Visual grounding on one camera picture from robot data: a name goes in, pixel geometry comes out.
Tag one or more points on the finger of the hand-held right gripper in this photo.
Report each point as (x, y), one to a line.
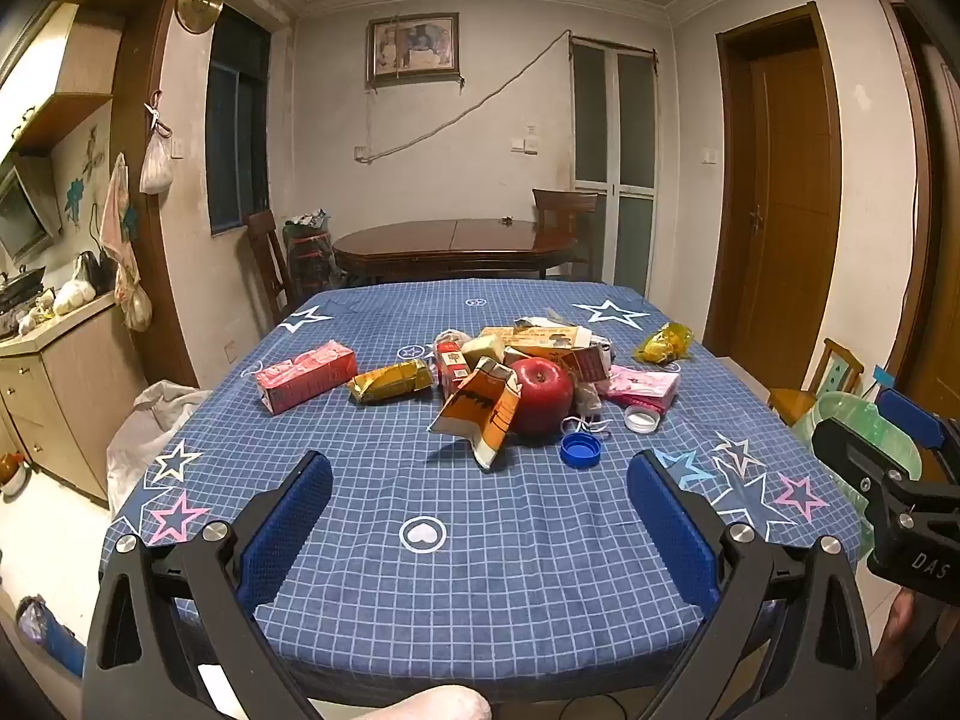
(862, 457)
(907, 409)

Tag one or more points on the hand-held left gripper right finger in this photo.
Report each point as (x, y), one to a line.
(671, 532)

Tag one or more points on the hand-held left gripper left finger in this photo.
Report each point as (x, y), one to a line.
(289, 525)

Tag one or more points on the trash bin with green liner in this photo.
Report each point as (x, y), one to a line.
(840, 409)

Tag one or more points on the white round lid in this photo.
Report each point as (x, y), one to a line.
(643, 418)

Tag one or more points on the blue bottle cap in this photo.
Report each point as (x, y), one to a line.
(581, 450)

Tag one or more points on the pink tissue packet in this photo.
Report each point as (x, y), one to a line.
(641, 384)

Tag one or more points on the white face mask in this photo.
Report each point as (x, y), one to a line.
(585, 403)

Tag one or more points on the orange red box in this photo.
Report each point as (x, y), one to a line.
(555, 356)

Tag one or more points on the torn orange white carton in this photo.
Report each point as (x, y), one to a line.
(480, 412)

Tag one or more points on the red cigarette box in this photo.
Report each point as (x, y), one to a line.
(452, 371)

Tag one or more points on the white paper packet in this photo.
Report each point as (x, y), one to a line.
(540, 326)

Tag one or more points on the grey wad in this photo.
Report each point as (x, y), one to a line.
(450, 337)

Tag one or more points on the yellow sponge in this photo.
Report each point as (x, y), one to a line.
(484, 349)

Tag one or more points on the person's right hand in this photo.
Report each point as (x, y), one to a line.
(900, 630)

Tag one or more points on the blue tape piece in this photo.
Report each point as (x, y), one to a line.
(885, 375)

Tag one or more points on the small yellow wooden chair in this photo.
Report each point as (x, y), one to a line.
(825, 382)

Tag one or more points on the pink red drink carton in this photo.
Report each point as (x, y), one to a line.
(307, 376)

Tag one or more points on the white sack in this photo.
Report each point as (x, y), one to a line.
(150, 427)

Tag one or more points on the yellow foil wrapper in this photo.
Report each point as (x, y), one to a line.
(390, 381)

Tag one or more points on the blue checked star tablecloth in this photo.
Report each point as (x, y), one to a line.
(487, 577)

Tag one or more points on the red apple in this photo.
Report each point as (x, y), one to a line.
(540, 394)

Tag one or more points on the yellow plastic bag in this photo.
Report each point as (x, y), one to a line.
(664, 341)

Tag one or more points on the panelled brown wooden door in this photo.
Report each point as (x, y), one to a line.
(930, 202)

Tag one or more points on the person's leg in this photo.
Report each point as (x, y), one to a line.
(435, 705)

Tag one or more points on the dark wooden dining chair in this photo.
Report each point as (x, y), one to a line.
(562, 217)
(262, 262)

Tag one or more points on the kitchen counter cabinet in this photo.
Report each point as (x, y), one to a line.
(52, 405)

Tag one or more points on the red bag with items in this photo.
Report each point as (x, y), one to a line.
(307, 255)

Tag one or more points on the white bags on counter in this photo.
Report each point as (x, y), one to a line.
(71, 294)

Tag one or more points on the dark wooden dining table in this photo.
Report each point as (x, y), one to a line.
(450, 240)

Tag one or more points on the hanging pink cloths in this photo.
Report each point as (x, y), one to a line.
(120, 225)

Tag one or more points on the black wok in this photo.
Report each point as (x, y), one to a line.
(19, 281)

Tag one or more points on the frosted glass double door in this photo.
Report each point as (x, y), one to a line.
(615, 165)

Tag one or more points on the hanging white plastic bag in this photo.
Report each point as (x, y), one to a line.
(156, 165)

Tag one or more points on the dark window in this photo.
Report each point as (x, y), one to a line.
(238, 120)

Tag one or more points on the range hood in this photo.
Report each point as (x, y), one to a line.
(22, 210)

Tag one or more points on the blue flower wall sticker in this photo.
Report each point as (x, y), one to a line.
(75, 195)

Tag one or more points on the white wall switch plate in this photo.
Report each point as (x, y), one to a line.
(525, 142)

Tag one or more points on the framed wall picture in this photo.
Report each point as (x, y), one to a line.
(412, 49)

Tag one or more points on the wooden wall cabinet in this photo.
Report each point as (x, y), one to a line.
(67, 75)

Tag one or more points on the gold round wall clock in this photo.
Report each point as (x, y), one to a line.
(201, 0)

